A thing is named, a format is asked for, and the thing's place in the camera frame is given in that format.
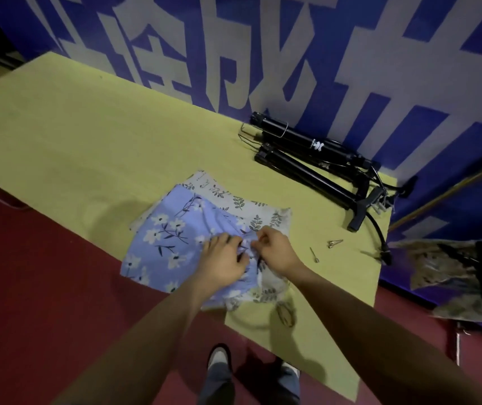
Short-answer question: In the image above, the person's left hand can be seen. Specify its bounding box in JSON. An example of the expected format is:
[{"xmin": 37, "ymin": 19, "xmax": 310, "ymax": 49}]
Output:
[{"xmin": 190, "ymin": 233, "xmax": 251, "ymax": 298}]

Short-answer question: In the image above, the person's right forearm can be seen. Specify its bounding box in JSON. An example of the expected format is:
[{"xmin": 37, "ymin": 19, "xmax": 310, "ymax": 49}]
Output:
[{"xmin": 289, "ymin": 267, "xmax": 482, "ymax": 405}]

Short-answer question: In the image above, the person's left leg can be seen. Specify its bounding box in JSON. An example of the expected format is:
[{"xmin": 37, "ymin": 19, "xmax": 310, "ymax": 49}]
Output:
[{"xmin": 198, "ymin": 362, "xmax": 236, "ymax": 405}]

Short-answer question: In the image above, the person's right leg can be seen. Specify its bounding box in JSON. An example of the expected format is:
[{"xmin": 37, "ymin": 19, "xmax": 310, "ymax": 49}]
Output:
[{"xmin": 261, "ymin": 367, "xmax": 301, "ymax": 405}]

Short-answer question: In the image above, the person's shoe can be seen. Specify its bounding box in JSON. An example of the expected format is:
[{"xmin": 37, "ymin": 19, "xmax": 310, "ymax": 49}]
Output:
[
  {"xmin": 206, "ymin": 343, "xmax": 233, "ymax": 374},
  {"xmin": 280, "ymin": 360, "xmax": 301, "ymax": 381}
]

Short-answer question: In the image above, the person's right hand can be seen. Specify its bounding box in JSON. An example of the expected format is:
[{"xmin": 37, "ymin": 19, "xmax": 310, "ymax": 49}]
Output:
[{"xmin": 251, "ymin": 226, "xmax": 307, "ymax": 281}]

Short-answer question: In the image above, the black air pump with logo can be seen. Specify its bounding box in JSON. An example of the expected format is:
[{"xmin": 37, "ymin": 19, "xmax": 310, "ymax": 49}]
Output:
[{"xmin": 238, "ymin": 111, "xmax": 419, "ymax": 199}]

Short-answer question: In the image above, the black air pump with hose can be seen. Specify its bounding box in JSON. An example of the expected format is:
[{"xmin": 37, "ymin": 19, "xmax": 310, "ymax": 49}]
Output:
[{"xmin": 254, "ymin": 143, "xmax": 394, "ymax": 266}]

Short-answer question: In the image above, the clear plastic bag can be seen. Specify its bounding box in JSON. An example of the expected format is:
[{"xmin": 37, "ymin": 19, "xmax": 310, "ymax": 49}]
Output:
[{"xmin": 392, "ymin": 238, "xmax": 482, "ymax": 322}]

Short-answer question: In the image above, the person's leg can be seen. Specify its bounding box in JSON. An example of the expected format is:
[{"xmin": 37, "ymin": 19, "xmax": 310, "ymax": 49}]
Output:
[
  {"xmin": 198, "ymin": 362, "xmax": 236, "ymax": 405},
  {"xmin": 261, "ymin": 367, "xmax": 301, "ymax": 405}
]

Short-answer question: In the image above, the white leaf-print cloth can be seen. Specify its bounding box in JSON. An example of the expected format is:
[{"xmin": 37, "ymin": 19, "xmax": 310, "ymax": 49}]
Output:
[{"xmin": 130, "ymin": 170, "xmax": 293, "ymax": 310}]

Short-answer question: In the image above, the person's left shoe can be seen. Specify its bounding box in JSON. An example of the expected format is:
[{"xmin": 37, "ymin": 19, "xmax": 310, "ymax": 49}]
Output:
[{"xmin": 206, "ymin": 343, "xmax": 233, "ymax": 374}]

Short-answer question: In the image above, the person's right shoe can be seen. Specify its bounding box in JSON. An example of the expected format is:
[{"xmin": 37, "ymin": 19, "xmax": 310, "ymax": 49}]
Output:
[{"xmin": 280, "ymin": 360, "xmax": 301, "ymax": 381}]

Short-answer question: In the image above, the blue banner with white characters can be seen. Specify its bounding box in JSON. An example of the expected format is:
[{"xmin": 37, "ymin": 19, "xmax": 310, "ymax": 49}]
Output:
[{"xmin": 0, "ymin": 0, "xmax": 482, "ymax": 308}]

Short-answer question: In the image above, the person's left forearm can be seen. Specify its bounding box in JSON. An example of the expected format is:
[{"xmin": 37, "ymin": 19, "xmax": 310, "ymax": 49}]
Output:
[{"xmin": 51, "ymin": 282, "xmax": 216, "ymax": 405}]

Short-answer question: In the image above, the blue floral cloth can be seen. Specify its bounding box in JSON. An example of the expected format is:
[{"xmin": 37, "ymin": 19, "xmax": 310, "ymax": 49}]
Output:
[{"xmin": 120, "ymin": 184, "xmax": 267, "ymax": 310}]

